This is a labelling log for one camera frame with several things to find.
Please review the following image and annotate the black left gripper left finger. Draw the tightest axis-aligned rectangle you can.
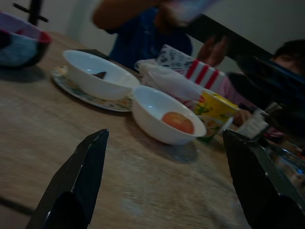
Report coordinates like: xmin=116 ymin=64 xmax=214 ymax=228
xmin=25 ymin=128 xmax=110 ymax=229

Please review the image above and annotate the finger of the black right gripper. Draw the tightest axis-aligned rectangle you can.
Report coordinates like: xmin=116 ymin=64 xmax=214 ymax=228
xmin=184 ymin=13 xmax=275 ymax=62

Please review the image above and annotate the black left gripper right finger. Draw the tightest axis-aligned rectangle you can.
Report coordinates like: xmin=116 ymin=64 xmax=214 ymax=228
xmin=222 ymin=129 xmax=305 ymax=229

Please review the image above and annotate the red white striped box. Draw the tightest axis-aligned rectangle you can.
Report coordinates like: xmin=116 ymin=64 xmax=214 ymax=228
xmin=185 ymin=59 xmax=226 ymax=93

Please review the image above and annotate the clear glass dish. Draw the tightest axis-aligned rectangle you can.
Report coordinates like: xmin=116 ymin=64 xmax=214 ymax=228
xmin=266 ymin=144 xmax=305 ymax=191

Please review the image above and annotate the child in pink shirt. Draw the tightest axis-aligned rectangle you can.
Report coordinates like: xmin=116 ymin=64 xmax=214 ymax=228
xmin=219 ymin=39 xmax=305 ymax=144

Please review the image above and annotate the dark bottle with label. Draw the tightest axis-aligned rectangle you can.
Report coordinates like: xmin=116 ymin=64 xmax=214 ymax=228
xmin=237 ymin=102 xmax=271 ymax=141

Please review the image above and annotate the white patterned carton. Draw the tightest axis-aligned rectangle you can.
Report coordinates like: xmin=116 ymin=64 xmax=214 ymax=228
xmin=156 ymin=44 xmax=195 ymax=74

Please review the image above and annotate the yellow instant noodle cup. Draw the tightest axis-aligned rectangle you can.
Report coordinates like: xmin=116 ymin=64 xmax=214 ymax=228
xmin=193 ymin=90 xmax=240 ymax=144

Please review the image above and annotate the clear plastic bag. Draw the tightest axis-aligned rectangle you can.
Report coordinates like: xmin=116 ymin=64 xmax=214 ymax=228
xmin=134 ymin=59 xmax=203 ymax=103

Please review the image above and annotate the person in blue shirt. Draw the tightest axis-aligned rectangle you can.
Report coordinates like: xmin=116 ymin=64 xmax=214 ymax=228
xmin=91 ymin=0 xmax=229 ymax=72

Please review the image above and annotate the red orange tomato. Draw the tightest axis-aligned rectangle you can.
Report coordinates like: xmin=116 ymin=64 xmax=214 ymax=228
xmin=162 ymin=111 xmax=195 ymax=134

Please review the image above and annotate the floral patterned plate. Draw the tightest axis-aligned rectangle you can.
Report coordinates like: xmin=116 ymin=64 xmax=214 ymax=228
xmin=51 ymin=65 xmax=134 ymax=113

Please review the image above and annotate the small white bowl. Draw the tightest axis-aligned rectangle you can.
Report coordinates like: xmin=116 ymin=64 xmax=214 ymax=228
xmin=131 ymin=85 xmax=207 ymax=146

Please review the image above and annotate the large white bowl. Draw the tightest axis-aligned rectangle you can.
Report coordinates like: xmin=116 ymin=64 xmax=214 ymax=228
xmin=62 ymin=49 xmax=141 ymax=101

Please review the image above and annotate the dark bowl with red rim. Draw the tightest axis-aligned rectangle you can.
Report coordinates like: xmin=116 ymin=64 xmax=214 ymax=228
xmin=0 ymin=11 xmax=53 ymax=71

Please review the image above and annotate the blue purple cloth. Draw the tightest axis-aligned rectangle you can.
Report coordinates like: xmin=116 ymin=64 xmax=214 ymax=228
xmin=0 ymin=11 xmax=42 ymax=66

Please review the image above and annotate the black stand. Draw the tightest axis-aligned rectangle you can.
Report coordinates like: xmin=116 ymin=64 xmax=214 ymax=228
xmin=13 ymin=0 xmax=50 ymax=27

